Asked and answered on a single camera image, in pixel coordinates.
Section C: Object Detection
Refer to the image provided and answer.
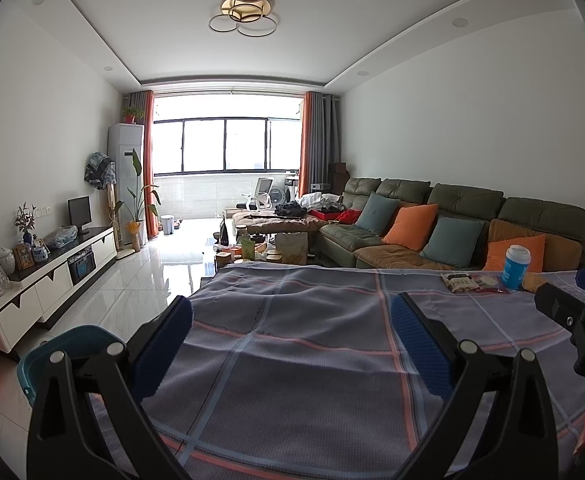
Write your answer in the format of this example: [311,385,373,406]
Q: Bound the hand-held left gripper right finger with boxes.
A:
[389,292,559,480]

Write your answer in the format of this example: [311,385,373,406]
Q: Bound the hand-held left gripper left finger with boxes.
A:
[26,296,194,480]

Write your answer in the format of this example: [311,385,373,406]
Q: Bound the teal plastic bin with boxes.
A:
[16,325,128,408]

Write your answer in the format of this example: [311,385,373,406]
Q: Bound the brown snack packet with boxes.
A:
[521,271,553,293]

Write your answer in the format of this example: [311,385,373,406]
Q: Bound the blue cup with white lid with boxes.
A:
[501,245,532,291]

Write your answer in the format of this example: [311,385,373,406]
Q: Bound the red cracker packet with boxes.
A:
[465,271,510,293]

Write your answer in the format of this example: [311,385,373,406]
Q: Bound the white green small wrapper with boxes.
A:
[441,272,479,293]

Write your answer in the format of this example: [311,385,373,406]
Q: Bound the orange cushion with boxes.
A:
[382,203,439,252]
[482,234,547,273]

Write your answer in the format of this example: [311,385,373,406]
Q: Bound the blue-grey cushion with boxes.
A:
[419,216,485,268]
[355,192,401,237]

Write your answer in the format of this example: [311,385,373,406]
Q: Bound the tall plant in yellow pot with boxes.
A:
[115,149,162,252]

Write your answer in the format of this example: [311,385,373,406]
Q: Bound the grey checked cloth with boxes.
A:
[85,264,585,480]

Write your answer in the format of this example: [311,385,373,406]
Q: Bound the white black TV cabinet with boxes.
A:
[0,225,118,353]

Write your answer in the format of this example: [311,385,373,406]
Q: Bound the cluster of jars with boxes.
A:
[215,232,309,267]

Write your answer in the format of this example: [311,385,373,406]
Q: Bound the green sofa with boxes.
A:
[318,176,585,271]

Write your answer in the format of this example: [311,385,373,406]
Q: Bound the clear plastic bag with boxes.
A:
[47,225,79,249]

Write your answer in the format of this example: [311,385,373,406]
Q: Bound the red cloth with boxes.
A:
[308,208,360,224]

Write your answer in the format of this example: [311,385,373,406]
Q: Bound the small black monitor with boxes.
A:
[67,196,93,241]

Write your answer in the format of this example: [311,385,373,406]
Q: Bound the white clothes pile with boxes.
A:
[297,192,345,213]

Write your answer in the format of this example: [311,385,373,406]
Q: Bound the white office chair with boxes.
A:
[236,177,277,211]

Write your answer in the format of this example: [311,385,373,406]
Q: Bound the plant in blue vase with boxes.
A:
[14,203,38,246]

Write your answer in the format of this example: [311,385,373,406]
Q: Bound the covered standing fan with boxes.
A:
[83,151,120,261]

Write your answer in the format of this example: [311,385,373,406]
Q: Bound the brown boxes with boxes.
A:
[327,161,350,196]

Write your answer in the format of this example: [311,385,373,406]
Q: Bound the white standing air conditioner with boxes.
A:
[107,122,146,248]

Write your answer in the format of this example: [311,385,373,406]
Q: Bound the large window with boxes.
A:
[152,92,305,176]

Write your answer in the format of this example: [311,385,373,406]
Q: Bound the wooden picture frame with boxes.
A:
[13,242,34,271]

